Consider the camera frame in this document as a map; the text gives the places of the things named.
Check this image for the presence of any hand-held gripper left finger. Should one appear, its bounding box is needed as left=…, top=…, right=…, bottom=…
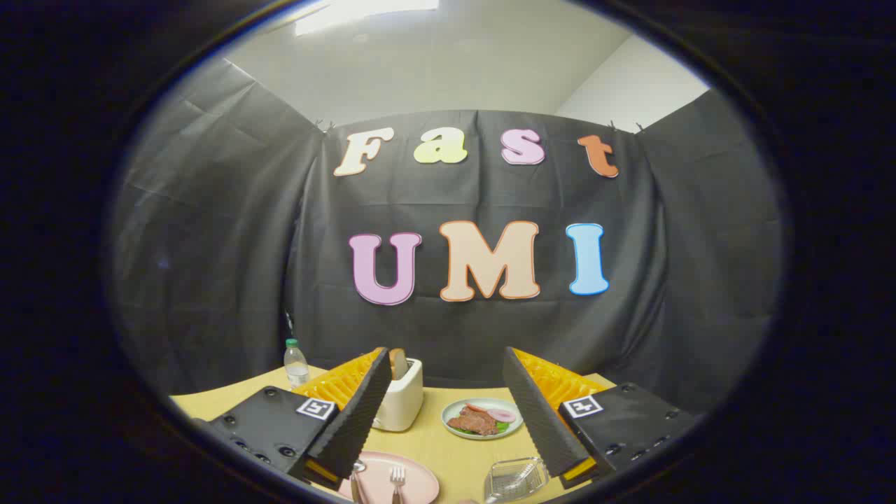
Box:
left=192, top=346, right=393, bottom=491

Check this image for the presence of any cream white toaster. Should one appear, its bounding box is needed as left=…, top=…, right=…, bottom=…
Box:
left=371, top=358, right=424, bottom=432

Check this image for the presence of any metal wire rack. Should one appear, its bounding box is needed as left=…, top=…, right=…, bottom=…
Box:
left=483, top=457, right=549, bottom=503

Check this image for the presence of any clear plastic water bottle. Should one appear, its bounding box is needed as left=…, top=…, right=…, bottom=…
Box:
left=283, top=339, right=310, bottom=389

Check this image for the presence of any pale green oval plate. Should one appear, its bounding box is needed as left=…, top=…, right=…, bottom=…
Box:
left=441, top=398, right=524, bottom=440

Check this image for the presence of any brown meat slice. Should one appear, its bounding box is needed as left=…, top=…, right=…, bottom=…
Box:
left=448, top=406, right=499, bottom=436

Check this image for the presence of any pink round plate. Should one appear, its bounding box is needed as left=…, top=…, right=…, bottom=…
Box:
left=338, top=451, right=440, bottom=504

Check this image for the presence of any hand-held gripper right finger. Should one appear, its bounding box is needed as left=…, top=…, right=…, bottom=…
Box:
left=503, top=346, right=701, bottom=491

